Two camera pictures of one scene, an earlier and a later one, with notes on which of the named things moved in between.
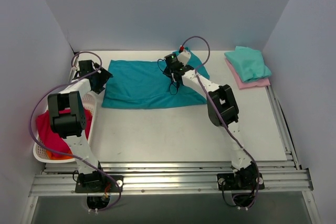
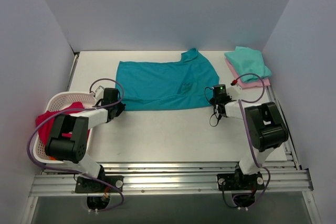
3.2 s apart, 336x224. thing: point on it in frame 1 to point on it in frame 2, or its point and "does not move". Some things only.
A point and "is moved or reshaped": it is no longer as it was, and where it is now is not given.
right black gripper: x=174 y=76 to x=213 y=102
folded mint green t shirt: x=249 y=63 does not move
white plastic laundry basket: x=41 y=155 does not move
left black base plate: x=98 y=184 does not move
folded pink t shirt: x=242 y=85 does not move
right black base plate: x=239 y=181 does not move
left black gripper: x=103 y=76 to x=119 y=108
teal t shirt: x=142 y=83 is moved or reshaped
